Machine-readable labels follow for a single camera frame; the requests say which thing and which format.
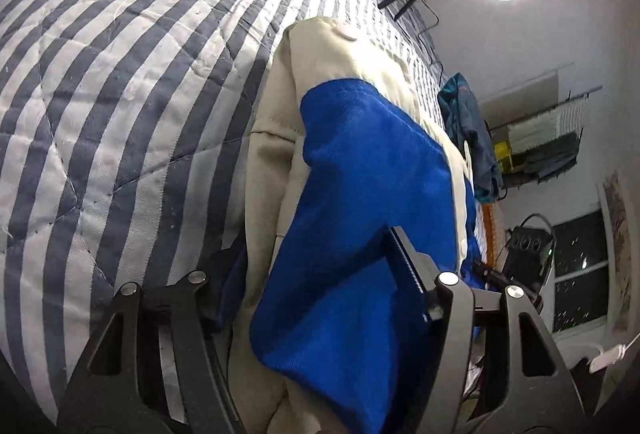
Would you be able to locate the yellow box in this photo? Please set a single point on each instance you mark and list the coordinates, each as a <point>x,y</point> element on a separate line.
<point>502,156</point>

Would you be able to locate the window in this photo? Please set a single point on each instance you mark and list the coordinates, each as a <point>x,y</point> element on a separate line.
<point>580,299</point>

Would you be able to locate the white power strip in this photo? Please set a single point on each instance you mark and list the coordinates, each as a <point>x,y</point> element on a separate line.
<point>607,358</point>

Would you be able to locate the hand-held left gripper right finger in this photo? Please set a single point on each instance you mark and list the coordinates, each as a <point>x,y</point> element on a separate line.
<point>407,259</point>

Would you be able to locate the beige and blue jacket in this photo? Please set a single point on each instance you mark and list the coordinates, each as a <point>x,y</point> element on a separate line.
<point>360,194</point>

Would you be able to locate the black metal clothes rack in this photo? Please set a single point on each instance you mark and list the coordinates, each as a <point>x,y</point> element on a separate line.
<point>515,181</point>

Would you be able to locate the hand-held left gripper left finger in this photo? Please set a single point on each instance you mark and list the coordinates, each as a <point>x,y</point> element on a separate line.
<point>165,304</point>

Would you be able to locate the green white striped towel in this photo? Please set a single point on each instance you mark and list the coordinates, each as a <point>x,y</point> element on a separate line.
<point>545,126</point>

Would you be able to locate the dark blue clothes pile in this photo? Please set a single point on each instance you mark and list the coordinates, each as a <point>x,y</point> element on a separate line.
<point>470,128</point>

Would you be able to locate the blue white striped quilt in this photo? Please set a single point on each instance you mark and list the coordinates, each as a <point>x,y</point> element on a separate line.
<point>125,63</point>

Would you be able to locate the wall poster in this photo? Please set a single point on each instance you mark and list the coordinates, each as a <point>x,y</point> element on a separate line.
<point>617,239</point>

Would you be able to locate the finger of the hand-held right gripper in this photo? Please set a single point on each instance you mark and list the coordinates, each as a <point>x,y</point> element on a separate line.
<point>487,274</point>

